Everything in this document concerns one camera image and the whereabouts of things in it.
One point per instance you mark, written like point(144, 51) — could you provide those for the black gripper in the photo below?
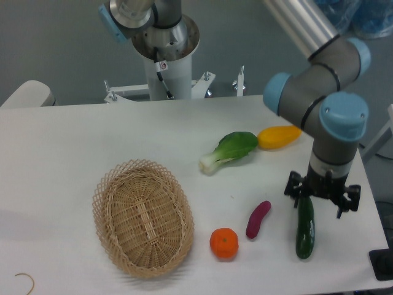
point(326, 187)

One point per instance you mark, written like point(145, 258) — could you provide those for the dark green cucumber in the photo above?
point(305, 237)

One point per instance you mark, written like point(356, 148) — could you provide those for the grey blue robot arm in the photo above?
point(313, 101)

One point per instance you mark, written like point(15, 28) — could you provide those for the purple sweet potato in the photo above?
point(256, 218)

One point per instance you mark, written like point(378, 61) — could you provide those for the black device at edge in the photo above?
point(381, 261)

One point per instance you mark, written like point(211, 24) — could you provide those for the green bok choy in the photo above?
point(232, 146)

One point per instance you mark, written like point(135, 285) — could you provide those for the orange tangerine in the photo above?
point(224, 243)

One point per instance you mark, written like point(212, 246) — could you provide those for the blue plastic bag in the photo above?
point(367, 19)

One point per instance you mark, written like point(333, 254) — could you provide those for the woven wicker basket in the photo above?
point(143, 219)

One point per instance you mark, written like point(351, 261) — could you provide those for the white chair armrest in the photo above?
point(31, 94)

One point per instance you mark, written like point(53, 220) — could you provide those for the tan rubber band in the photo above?
point(31, 280)

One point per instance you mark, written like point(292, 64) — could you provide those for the white frame leg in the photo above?
point(381, 138)

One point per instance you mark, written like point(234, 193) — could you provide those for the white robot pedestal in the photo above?
point(167, 58)

